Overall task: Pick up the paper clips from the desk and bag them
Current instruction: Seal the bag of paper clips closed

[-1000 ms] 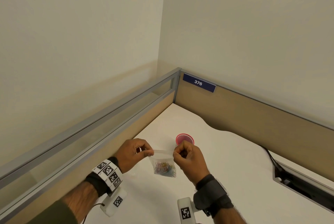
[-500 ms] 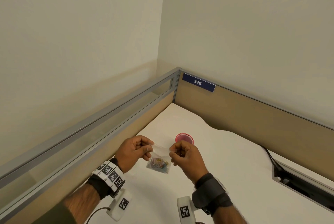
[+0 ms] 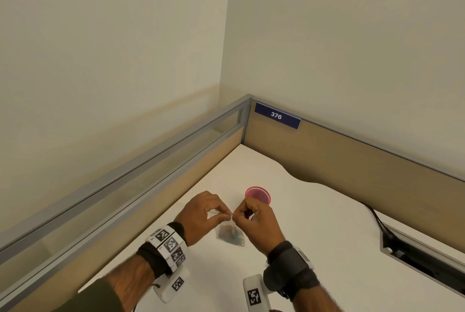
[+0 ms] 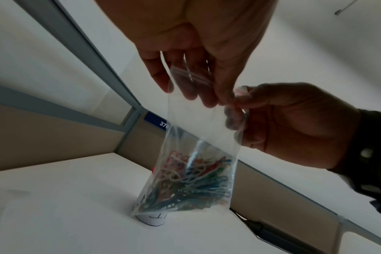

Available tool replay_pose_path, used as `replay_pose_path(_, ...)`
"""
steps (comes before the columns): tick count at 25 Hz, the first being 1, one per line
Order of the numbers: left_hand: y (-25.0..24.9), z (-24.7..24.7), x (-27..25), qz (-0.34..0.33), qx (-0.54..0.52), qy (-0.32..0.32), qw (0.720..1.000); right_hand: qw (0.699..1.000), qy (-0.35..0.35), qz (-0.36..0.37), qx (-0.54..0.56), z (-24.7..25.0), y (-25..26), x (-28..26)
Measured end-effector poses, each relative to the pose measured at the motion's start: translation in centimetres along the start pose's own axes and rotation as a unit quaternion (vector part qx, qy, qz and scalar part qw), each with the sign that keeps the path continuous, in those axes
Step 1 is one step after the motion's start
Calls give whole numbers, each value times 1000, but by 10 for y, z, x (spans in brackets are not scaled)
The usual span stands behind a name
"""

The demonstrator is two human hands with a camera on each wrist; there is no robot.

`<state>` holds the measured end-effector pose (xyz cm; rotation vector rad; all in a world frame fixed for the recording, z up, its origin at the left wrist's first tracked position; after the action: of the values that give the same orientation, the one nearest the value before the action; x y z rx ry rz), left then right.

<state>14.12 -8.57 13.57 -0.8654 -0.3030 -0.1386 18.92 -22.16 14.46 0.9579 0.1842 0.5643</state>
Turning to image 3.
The person's right hand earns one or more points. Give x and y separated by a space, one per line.
261 230

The person's left hand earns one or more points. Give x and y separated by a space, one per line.
196 219

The small clear plastic bag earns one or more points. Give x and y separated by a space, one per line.
230 233

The person's left forearm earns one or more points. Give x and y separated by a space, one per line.
132 279

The left wristband with marker tags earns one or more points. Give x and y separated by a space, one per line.
169 244

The red cup with paper label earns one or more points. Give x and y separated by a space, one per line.
258 192

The right wristband with marker tag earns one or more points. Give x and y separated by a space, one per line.
290 270

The beige partition with glass strip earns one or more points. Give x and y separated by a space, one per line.
109 232

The blue sign plate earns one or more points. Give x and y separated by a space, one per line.
276 115

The beige partition panel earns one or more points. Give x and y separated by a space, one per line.
363 166

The olive green sleeve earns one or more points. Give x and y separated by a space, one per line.
91 299

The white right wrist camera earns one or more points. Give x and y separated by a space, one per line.
254 295

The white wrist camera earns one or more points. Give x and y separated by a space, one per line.
174 284
254 295

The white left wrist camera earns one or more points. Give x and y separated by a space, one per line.
174 284

